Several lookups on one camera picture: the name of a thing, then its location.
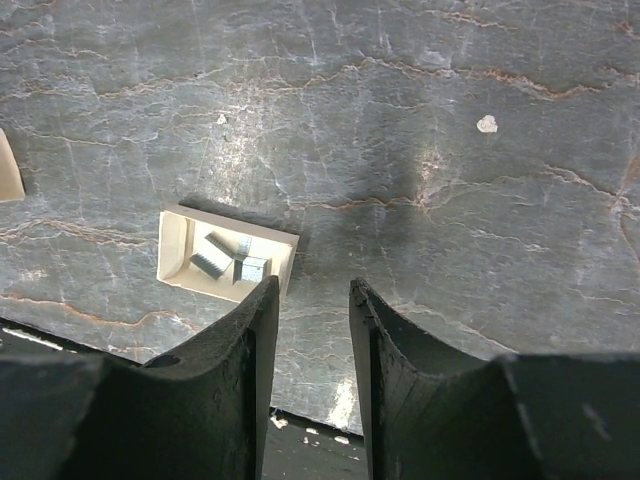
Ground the staple strip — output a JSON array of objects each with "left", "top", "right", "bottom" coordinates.
[
  {"left": 233, "top": 236, "right": 270, "bottom": 284},
  {"left": 190, "top": 233, "right": 236, "bottom": 280}
]

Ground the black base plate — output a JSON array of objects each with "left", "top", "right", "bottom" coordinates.
[{"left": 1, "top": 319, "right": 368, "bottom": 479}]

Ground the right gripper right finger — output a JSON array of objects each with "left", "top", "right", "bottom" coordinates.
[{"left": 349, "top": 278, "right": 639, "bottom": 479}]

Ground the white staple box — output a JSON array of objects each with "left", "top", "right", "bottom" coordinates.
[{"left": 156, "top": 206, "right": 299, "bottom": 303}]

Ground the staple strip left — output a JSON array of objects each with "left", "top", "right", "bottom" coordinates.
[{"left": 190, "top": 233, "right": 236, "bottom": 280}]

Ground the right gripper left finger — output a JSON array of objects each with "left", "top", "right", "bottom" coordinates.
[{"left": 1, "top": 276, "right": 279, "bottom": 479}]

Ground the staple box with red logo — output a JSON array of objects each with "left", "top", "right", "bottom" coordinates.
[{"left": 0, "top": 129, "right": 26, "bottom": 203}]

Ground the staple strip right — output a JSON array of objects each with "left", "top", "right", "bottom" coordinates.
[{"left": 233, "top": 236, "right": 270, "bottom": 284}]

